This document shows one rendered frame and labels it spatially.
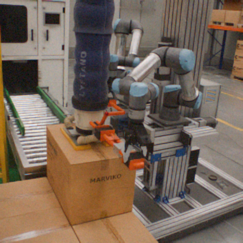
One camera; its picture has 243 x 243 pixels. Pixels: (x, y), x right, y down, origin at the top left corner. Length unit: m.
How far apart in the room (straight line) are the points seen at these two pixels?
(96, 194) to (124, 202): 0.21
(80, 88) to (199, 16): 1.05
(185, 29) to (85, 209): 1.40
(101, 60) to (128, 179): 0.70
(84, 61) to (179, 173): 1.36
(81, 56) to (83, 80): 0.14
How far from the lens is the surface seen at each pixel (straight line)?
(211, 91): 2.51
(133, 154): 1.44
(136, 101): 1.32
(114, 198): 1.88
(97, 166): 1.72
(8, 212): 2.01
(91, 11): 1.72
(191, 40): 2.32
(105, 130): 1.67
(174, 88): 2.07
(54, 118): 3.53
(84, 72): 1.77
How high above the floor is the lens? 1.71
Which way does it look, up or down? 20 degrees down
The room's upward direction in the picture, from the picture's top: 4 degrees clockwise
